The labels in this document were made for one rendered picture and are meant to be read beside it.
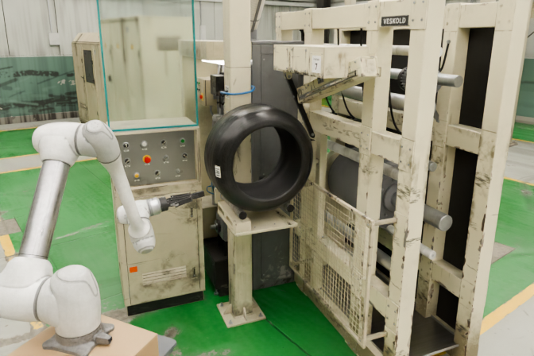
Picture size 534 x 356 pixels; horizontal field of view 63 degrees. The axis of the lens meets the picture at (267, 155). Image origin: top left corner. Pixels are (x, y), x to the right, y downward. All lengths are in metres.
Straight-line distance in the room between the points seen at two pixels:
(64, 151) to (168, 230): 1.30
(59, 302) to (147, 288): 1.53
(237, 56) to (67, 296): 1.55
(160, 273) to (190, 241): 0.29
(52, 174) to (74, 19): 9.45
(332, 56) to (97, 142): 1.10
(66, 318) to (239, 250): 1.42
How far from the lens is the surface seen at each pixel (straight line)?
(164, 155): 2.90
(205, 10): 12.47
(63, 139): 1.90
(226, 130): 2.24
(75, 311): 1.71
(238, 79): 2.58
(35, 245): 1.83
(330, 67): 2.11
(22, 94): 10.98
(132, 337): 1.82
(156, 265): 3.11
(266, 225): 2.50
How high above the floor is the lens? 1.82
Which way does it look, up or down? 15 degrees down
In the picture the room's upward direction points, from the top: straight up
